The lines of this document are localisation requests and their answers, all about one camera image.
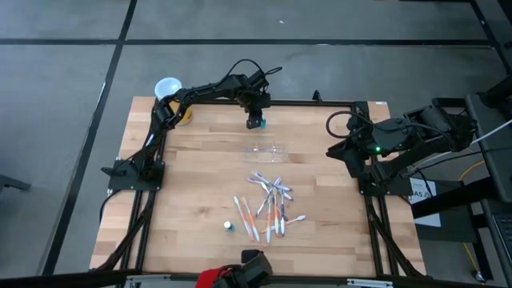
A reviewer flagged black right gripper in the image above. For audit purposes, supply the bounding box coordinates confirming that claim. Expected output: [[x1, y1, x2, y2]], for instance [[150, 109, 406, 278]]
[[326, 130, 387, 179]]

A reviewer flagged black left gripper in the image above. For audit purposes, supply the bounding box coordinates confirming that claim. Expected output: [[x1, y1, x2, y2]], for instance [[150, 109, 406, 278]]
[[239, 90, 273, 130]]

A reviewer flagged clear plastic organizer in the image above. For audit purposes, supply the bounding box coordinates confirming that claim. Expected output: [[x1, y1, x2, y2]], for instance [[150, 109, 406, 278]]
[[243, 142, 290, 164]]

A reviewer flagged pile of wrapped toothbrushes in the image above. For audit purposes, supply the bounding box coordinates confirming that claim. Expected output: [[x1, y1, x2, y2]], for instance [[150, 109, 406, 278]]
[[90, 98, 427, 279]]

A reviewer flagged yellow canister white lid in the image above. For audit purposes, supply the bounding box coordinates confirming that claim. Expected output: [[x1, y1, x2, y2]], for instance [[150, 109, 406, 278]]
[[154, 76, 195, 126]]

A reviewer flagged white paper sign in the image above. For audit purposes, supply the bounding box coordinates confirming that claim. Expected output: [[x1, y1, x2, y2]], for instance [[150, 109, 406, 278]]
[[408, 177, 442, 228]]

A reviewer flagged black desk beam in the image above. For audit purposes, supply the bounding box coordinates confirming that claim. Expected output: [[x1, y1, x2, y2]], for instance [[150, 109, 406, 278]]
[[410, 175, 499, 220]]

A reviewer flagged grey desk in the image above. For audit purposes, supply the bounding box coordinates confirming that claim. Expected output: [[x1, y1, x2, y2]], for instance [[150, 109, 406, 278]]
[[465, 92, 512, 288]]

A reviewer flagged black keyboard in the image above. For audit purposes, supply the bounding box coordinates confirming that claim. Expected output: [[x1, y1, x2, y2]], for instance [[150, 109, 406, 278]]
[[490, 213, 512, 263]]

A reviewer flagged black crossbar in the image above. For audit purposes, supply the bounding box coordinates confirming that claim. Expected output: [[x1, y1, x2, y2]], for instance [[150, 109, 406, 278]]
[[0, 268, 512, 288]]

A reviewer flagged black stand foot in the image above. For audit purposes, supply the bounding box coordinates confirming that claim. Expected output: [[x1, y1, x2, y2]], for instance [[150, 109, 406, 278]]
[[0, 174, 32, 194]]

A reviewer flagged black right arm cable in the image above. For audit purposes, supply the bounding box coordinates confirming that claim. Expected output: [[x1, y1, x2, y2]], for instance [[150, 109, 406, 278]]
[[325, 110, 401, 140]]

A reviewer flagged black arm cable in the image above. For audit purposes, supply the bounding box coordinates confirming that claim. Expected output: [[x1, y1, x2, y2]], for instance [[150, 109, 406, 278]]
[[325, 110, 401, 140], [223, 58, 283, 87]]

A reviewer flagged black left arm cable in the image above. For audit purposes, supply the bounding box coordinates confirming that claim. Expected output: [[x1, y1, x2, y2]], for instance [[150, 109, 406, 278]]
[[223, 58, 283, 87]]

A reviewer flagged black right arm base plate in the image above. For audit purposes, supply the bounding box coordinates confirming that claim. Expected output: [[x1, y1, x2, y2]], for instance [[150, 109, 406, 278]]
[[358, 163, 414, 198]]

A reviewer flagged yellow floor cable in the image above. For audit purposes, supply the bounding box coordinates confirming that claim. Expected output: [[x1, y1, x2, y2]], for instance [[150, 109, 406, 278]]
[[457, 159, 487, 274]]

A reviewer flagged silver metal bracket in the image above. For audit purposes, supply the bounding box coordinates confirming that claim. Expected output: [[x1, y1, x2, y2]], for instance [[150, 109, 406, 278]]
[[346, 278, 394, 288], [124, 274, 161, 288]]

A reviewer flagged white cable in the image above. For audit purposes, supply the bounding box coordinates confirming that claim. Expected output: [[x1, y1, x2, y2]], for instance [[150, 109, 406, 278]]
[[414, 118, 512, 168]]

